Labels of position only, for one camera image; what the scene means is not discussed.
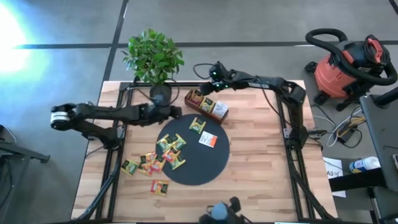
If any green potted plant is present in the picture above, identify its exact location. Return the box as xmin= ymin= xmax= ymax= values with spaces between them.
xmin=121 ymin=28 xmax=185 ymax=106

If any black vacuum hose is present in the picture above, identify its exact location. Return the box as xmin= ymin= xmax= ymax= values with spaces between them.
xmin=305 ymin=27 xmax=398 ymax=86

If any white yellow cable bundle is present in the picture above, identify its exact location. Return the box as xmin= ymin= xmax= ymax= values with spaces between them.
xmin=312 ymin=105 xmax=366 ymax=149

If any blue white canister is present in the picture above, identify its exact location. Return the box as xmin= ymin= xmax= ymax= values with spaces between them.
xmin=348 ymin=156 xmax=381 ymax=174

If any white orange Tazo packet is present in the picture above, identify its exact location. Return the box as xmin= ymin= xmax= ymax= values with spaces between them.
xmin=198 ymin=131 xmax=218 ymax=149
xmin=211 ymin=101 xmax=229 ymax=119

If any black shelf board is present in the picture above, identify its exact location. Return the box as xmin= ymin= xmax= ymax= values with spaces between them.
xmin=328 ymin=167 xmax=386 ymax=192

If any lemon lime tea packet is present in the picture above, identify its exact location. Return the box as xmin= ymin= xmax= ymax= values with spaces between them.
xmin=169 ymin=154 xmax=187 ymax=170
xmin=170 ymin=133 xmax=187 ymax=152
xmin=200 ymin=97 xmax=215 ymax=114
xmin=155 ymin=134 xmax=175 ymax=152
xmin=188 ymin=116 xmax=207 ymax=134
xmin=120 ymin=159 xmax=139 ymax=176

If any black metal stand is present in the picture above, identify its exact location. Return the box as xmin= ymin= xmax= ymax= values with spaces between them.
xmin=0 ymin=124 xmax=50 ymax=218

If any orange black shop vacuum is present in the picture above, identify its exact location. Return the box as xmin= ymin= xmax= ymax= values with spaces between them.
xmin=304 ymin=34 xmax=391 ymax=111

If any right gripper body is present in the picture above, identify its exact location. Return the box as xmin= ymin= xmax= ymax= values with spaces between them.
xmin=213 ymin=76 xmax=233 ymax=93

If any round dark woven placemat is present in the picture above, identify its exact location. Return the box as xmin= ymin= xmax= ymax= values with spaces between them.
xmin=155 ymin=114 xmax=230 ymax=187

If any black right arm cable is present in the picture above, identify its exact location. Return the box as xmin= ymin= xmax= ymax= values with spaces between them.
xmin=192 ymin=63 xmax=216 ymax=80

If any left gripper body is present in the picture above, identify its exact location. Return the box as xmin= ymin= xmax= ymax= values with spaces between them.
xmin=146 ymin=104 xmax=171 ymax=125

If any grey desk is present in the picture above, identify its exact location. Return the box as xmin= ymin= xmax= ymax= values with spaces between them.
xmin=359 ymin=95 xmax=398 ymax=192

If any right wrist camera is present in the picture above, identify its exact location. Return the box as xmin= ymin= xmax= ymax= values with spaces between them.
xmin=208 ymin=61 xmax=226 ymax=78

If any brown wooden tea organizer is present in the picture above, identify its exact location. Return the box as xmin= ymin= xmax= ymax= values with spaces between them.
xmin=184 ymin=89 xmax=230 ymax=126

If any white paper sheet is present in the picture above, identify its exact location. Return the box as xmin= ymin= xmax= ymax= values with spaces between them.
xmin=322 ymin=157 xmax=346 ymax=198

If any black power supply box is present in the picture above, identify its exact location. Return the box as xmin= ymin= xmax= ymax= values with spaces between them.
xmin=337 ymin=126 xmax=358 ymax=144

